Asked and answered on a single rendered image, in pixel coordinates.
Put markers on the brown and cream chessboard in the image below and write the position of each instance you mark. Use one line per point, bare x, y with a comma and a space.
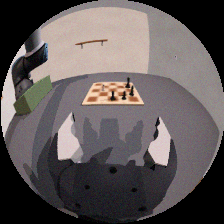
96, 96

